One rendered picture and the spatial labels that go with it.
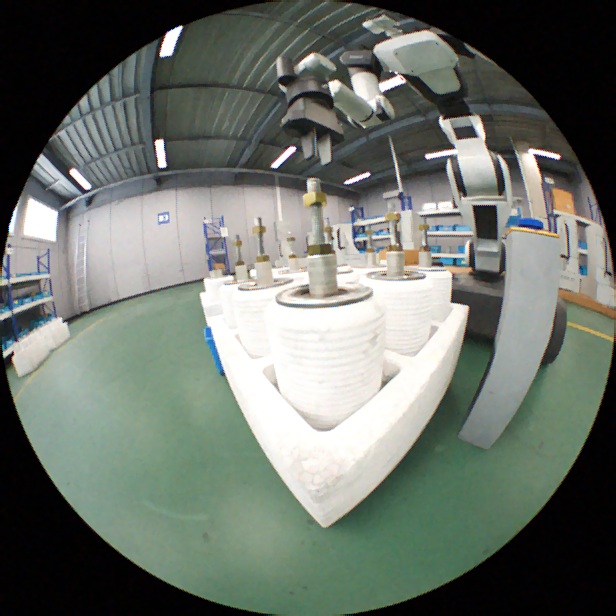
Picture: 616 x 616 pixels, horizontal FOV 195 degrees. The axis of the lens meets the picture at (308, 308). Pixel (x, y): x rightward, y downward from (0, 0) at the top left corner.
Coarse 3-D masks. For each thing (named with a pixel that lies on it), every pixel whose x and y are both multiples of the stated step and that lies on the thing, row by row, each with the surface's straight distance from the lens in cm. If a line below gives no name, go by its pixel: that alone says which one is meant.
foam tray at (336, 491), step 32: (224, 320) 41; (448, 320) 31; (224, 352) 24; (384, 352) 20; (448, 352) 24; (256, 384) 17; (384, 384) 20; (416, 384) 16; (448, 384) 44; (256, 416) 14; (288, 416) 13; (352, 416) 13; (384, 416) 13; (416, 416) 20; (288, 448) 12; (320, 448) 12; (352, 448) 12; (384, 448) 15; (288, 480) 19; (320, 480) 11; (352, 480) 14; (320, 512) 16
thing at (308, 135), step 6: (300, 132) 36; (306, 132) 36; (312, 132) 35; (306, 138) 35; (312, 138) 34; (306, 144) 35; (312, 144) 34; (306, 150) 34; (312, 150) 33; (306, 156) 34; (312, 156) 33
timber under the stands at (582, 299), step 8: (456, 272) 214; (504, 272) 292; (560, 296) 227; (568, 296) 232; (576, 296) 237; (584, 296) 259; (584, 304) 245; (592, 304) 252; (600, 304) 261; (600, 312) 263; (608, 312) 273
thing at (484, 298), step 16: (464, 272) 123; (480, 272) 108; (464, 288) 60; (480, 288) 61; (496, 288) 63; (464, 304) 61; (480, 304) 60; (496, 304) 60; (480, 320) 62; (496, 320) 61; (480, 336) 65
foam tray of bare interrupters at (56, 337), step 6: (66, 324) 280; (54, 330) 257; (60, 330) 266; (66, 330) 277; (42, 336) 266; (48, 336) 258; (54, 336) 254; (60, 336) 264; (66, 336) 274; (48, 342) 261; (54, 342) 253; (60, 342) 261; (48, 348) 264; (54, 348) 256
